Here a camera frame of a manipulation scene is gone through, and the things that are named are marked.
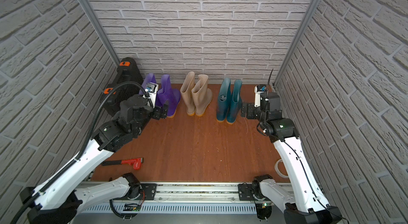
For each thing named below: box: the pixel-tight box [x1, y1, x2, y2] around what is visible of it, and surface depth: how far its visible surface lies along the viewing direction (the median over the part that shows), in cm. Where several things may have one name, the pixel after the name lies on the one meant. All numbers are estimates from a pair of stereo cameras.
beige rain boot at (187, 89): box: [180, 71, 196, 117], surface depth 86 cm
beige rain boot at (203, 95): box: [191, 74, 214, 117], surface depth 89 cm
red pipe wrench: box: [100, 157, 144, 171], surface depth 83 cm
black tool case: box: [101, 57, 144, 118], surface depth 87 cm
